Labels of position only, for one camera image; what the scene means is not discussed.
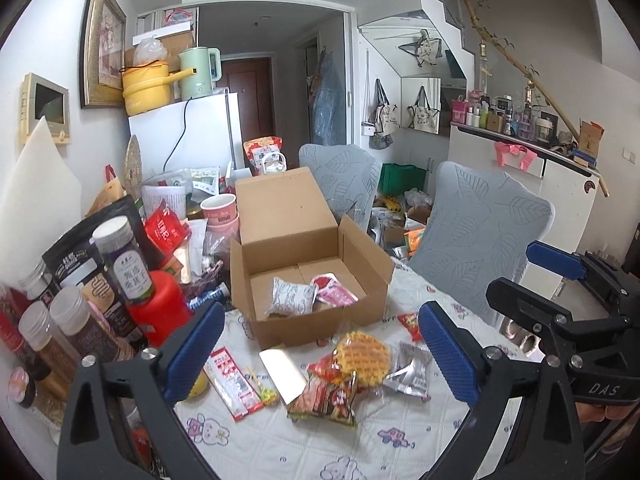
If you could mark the yellow lollipop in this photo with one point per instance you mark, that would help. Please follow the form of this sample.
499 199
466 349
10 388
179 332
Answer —
265 391

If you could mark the white foam board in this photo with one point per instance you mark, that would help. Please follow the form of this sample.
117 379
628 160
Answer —
37 185

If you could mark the cream wall intercom panel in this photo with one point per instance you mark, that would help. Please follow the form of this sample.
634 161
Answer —
45 107

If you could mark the red printed snack bag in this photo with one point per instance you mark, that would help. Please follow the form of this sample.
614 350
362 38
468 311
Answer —
257 147

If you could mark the crumpled clear plastic bag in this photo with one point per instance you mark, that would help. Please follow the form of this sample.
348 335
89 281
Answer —
149 52

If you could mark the small pink jar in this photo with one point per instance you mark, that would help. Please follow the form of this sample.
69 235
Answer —
22 387

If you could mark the blue snack packet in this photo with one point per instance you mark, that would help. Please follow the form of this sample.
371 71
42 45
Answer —
210 297

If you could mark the brown door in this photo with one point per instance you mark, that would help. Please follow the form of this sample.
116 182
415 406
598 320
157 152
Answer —
250 95

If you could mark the red pouch with white print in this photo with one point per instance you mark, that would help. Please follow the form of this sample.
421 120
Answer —
165 230

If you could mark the person's right hand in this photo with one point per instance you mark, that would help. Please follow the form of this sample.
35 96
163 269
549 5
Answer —
600 414

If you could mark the white counter cabinet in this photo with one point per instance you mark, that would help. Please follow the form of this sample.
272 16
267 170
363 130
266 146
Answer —
565 195

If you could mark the pale green electric kettle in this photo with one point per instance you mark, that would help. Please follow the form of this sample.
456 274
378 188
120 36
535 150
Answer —
196 72

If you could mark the clear packet of waffles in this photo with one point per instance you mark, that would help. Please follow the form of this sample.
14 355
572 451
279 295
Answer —
362 357

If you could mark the yellow cooking pot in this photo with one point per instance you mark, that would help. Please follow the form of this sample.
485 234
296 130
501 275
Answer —
145 87

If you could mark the small red gold snack packet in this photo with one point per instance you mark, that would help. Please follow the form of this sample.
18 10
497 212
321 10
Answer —
411 327

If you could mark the round woven mat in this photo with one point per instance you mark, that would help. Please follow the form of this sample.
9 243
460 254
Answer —
134 165

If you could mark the jar with white lid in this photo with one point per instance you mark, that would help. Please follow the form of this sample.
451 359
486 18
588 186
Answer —
39 282
42 345
85 322

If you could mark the long red white snack packet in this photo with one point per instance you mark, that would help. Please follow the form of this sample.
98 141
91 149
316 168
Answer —
232 382

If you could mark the white fridge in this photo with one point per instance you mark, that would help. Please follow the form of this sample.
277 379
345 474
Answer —
200 135

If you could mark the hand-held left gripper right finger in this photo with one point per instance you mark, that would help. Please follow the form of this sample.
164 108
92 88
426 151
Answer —
450 355

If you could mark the large brown carton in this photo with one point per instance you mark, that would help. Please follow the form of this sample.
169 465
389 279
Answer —
175 47

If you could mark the blue plastic garment cover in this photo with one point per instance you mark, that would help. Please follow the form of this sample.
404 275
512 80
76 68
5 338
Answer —
329 100

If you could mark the black stand-up pouch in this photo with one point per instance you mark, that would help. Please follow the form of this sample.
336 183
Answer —
75 255

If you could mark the white bag with green print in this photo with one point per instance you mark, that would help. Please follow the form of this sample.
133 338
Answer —
205 180

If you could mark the red plastic bottle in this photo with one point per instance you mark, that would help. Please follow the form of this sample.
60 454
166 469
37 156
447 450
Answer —
157 305

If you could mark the small open cardboard carton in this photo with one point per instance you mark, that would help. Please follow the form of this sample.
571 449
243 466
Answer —
592 137

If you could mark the white patterned snack packet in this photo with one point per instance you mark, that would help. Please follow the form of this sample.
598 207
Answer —
294 297

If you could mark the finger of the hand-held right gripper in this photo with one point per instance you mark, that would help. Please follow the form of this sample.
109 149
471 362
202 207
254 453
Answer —
525 300
555 259

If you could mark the yellow round object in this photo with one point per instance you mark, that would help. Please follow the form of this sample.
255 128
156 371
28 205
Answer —
199 386

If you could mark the bamboo pole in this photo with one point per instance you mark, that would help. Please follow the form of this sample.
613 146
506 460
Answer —
510 55

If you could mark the large red spicy snack packet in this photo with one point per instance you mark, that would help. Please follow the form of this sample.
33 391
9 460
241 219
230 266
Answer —
325 402

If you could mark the silver foil snack packet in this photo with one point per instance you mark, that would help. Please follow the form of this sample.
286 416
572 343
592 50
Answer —
407 372

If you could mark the green shopping bag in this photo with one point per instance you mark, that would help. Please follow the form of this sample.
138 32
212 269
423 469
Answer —
402 179

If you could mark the red beige patterned box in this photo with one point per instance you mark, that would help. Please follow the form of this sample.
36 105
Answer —
175 267

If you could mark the grey leaf pattern chair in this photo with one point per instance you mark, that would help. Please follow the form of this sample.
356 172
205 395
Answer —
340 180
480 220

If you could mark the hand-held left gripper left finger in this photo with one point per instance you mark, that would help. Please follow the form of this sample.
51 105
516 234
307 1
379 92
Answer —
195 355

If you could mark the pink ribbon bow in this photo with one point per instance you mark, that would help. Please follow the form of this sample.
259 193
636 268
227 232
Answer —
515 155

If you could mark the pink paper cup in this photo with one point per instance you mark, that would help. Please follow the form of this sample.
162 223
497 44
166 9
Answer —
218 209
225 232

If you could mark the pink red snack packet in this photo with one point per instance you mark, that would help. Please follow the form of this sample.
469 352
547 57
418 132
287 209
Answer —
332 290

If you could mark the row of bottles and jars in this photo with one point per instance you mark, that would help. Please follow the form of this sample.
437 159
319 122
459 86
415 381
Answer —
500 117

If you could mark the brown cardboard box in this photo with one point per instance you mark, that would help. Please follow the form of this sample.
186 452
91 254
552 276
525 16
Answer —
280 220

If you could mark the white canvas tote bag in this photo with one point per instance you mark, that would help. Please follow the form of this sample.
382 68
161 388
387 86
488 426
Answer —
386 112

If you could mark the gold framed picture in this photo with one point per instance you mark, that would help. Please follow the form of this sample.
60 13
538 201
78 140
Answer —
102 45

